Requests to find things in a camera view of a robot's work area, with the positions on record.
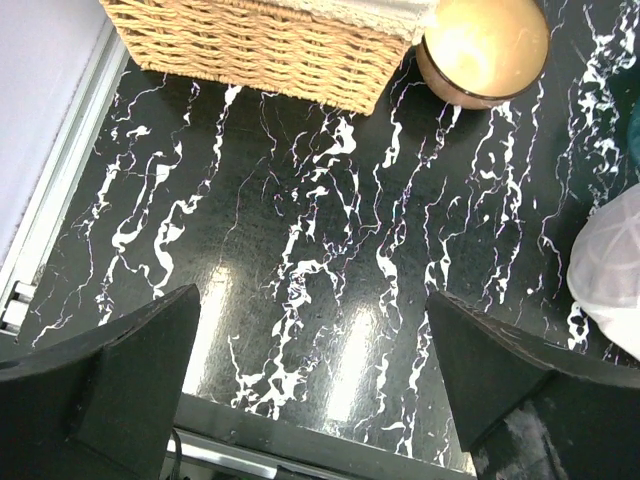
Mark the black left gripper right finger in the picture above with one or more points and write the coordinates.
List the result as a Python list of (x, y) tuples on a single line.
[(524, 408)]

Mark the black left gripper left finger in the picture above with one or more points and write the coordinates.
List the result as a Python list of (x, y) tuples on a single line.
[(100, 405)]

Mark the white mesh laundry bag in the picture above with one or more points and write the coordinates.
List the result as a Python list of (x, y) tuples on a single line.
[(603, 272)]

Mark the woven wicker laundry basket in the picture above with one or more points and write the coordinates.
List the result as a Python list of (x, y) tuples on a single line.
[(338, 53)]

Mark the teal plastic dish tub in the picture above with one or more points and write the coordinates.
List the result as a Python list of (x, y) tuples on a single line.
[(633, 134)]

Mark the gold brown bowl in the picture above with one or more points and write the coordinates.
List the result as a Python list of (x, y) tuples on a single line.
[(480, 54)]

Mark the aluminium frame rail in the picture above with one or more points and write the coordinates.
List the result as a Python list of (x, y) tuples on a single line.
[(31, 247)]

